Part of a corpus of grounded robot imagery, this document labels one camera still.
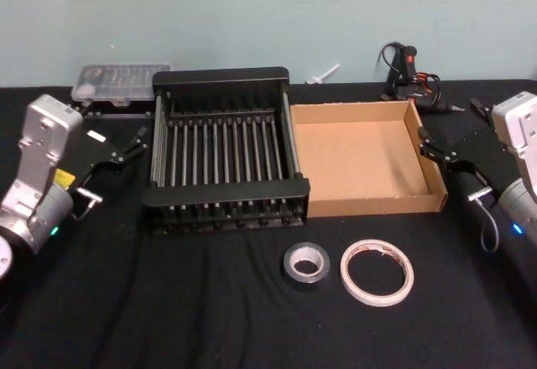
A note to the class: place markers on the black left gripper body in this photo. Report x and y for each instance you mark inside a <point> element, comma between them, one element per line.
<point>92,151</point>

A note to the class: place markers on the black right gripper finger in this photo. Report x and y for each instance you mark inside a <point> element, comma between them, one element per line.
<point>436,151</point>
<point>480,109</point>

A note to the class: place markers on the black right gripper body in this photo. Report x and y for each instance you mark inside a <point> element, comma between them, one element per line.
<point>482,155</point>

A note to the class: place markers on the roll of white tape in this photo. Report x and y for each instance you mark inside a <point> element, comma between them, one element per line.
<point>348,279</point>

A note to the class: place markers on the roll of silver tape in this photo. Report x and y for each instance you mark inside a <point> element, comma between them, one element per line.
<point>293,279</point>

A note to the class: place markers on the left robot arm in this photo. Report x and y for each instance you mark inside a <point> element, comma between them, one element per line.
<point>40,155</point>

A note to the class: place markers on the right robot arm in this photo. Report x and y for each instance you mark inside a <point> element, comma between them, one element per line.
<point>518,134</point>

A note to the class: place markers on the clear plastic case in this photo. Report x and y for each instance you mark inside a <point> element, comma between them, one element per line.
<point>121,79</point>

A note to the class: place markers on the shallow brown cardboard tray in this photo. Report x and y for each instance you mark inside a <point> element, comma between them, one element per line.
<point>356,163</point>

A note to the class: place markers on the black rack with steel bars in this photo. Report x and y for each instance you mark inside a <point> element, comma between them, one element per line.
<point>226,195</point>

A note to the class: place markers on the small white three-armed plastic piece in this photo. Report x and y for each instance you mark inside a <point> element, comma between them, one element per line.
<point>322,74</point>

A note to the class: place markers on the black table cloth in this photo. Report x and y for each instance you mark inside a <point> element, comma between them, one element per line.
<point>210,310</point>

